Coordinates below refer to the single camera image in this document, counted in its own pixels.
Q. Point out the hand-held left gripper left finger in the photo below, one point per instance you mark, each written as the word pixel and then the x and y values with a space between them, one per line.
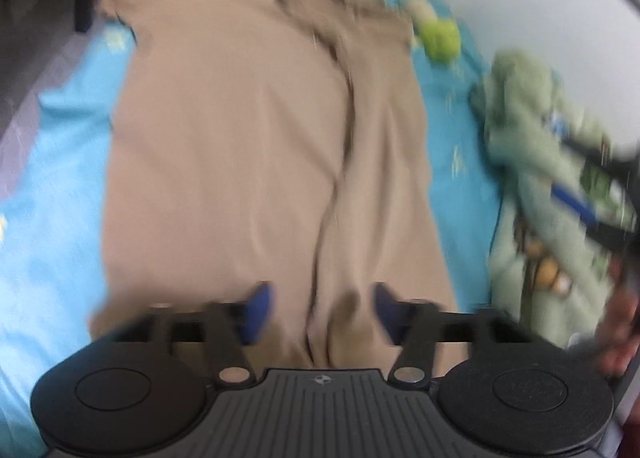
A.
pixel 260 310

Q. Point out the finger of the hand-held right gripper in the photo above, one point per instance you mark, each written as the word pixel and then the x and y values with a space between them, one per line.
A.
pixel 556 123
pixel 572 200

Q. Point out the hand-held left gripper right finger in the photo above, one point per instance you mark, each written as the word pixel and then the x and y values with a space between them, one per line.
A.
pixel 389 312

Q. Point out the green printed garment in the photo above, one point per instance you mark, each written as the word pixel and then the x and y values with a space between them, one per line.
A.
pixel 525 157

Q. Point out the beige t-shirt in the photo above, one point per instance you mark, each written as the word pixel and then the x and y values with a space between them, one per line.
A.
pixel 225 162

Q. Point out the person's right hand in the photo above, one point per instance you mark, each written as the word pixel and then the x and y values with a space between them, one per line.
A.
pixel 620 333

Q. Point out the green plush toy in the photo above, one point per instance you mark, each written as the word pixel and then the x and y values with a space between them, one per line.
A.
pixel 440 37

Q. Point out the blue bed sheet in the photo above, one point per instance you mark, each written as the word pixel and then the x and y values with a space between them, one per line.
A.
pixel 60 162

